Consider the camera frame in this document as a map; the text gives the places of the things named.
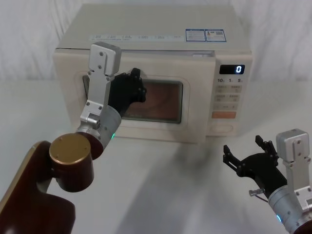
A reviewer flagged cream oven door with window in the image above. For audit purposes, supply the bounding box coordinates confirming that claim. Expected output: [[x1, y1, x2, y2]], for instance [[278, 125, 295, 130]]
[[53, 47, 216, 145]]

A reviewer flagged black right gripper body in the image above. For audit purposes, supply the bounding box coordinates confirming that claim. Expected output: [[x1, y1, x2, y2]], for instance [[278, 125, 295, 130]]
[[240, 152, 288, 200]]

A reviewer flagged cream microwave oven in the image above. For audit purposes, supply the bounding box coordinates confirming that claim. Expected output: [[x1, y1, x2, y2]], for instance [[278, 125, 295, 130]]
[[53, 3, 254, 145]]

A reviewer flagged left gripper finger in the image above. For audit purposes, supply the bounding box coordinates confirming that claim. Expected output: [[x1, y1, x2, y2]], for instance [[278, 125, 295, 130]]
[[130, 68, 143, 83], [136, 79, 147, 103]]

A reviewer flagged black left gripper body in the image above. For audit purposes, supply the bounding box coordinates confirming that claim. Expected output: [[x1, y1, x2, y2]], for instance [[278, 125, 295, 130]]
[[106, 72, 140, 119]]

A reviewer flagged thin cable with silver plug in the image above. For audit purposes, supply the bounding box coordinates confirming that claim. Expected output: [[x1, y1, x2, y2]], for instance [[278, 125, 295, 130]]
[[249, 188, 270, 203]]

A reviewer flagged oven control panel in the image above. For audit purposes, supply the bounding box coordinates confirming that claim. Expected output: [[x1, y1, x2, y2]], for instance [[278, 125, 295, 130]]
[[206, 50, 254, 137]]

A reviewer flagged white curtain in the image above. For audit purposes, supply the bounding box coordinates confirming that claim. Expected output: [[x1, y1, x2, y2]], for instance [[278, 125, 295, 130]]
[[0, 0, 312, 85]]

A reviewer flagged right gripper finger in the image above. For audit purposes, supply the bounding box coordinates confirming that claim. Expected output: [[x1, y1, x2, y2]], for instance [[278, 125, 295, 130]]
[[222, 144, 246, 177], [254, 135, 279, 162]]

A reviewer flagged white table cloth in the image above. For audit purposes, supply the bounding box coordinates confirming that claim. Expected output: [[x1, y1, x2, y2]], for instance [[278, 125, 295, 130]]
[[0, 79, 312, 234]]

